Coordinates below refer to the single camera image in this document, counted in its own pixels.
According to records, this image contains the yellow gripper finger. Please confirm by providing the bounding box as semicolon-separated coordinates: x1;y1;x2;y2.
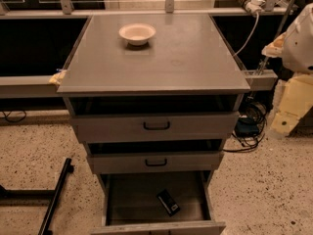
261;33;286;58

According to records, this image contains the black rxbar chocolate bar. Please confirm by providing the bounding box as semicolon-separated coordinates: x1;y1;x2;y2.
156;189;180;216

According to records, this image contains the grey drawer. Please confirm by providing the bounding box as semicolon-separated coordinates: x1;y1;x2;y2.
90;171;226;235
70;112;239;143
87;151;223;174

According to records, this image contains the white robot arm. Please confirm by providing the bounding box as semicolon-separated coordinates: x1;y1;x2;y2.
262;3;313;136

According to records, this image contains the grey drawer cabinet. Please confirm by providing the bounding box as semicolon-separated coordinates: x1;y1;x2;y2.
57;13;251;235

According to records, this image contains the metal diagonal rod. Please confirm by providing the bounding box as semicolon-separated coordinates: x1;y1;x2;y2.
255;0;295;75

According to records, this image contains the white power strip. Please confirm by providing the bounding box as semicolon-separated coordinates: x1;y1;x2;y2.
237;0;264;16

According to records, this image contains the white bowl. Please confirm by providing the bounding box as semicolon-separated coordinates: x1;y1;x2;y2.
118;23;157;46

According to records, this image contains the yellow tape piece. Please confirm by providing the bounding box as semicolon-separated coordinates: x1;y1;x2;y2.
49;70;67;85

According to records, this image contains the black floor stand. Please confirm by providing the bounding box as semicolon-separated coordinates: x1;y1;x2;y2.
0;158;74;235

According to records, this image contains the white power cable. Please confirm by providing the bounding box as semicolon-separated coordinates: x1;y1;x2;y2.
232;11;260;58

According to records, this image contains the black cable bundle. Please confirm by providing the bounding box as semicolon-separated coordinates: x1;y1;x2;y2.
223;101;268;154

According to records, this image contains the grey aluminium rail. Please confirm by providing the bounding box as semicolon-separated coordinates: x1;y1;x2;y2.
0;70;278;99

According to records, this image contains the black cable left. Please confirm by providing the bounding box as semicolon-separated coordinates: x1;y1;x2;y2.
0;110;27;123

